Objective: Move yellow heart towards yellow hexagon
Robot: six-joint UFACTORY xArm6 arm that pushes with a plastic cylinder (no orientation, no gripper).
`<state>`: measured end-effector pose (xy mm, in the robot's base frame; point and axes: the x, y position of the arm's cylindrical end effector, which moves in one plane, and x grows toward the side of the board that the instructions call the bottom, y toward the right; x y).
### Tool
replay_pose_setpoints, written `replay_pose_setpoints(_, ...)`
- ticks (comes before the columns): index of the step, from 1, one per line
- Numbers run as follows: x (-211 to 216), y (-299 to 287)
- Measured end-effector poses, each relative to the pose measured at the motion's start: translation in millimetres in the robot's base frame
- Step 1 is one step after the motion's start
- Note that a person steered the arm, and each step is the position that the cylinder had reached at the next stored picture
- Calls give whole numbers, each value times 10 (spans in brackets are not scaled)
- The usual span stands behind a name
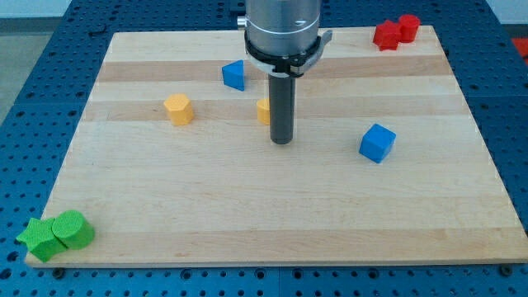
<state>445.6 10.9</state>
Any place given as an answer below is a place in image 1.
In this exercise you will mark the blue triangle block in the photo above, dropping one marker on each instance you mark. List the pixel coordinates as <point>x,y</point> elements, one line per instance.
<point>233,75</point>

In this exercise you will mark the green star block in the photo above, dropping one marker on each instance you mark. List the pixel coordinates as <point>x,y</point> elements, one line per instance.
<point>40,240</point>

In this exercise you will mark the red star block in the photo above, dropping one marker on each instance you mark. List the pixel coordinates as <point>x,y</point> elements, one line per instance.
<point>387,35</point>

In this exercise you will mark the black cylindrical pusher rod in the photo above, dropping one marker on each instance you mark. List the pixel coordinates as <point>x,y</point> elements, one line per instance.
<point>282,108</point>

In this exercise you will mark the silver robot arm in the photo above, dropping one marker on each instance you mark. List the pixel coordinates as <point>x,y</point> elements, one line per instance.
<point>282,37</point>

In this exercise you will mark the wooden board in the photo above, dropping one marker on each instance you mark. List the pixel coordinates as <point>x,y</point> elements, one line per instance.
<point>218,192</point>

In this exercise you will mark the blue cube block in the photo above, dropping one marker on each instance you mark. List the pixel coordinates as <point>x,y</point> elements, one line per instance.
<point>377,143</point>

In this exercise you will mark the yellow heart block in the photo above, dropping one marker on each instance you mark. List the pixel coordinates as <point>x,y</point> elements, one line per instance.
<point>263,111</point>

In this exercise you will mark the yellow hexagon block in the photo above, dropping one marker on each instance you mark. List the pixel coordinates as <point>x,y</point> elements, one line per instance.
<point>179,109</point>

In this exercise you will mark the red cylinder block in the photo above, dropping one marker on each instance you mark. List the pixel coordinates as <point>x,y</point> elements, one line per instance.
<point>409,25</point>

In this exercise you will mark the green cylinder block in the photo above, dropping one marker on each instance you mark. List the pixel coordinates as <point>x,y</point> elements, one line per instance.
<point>73,230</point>

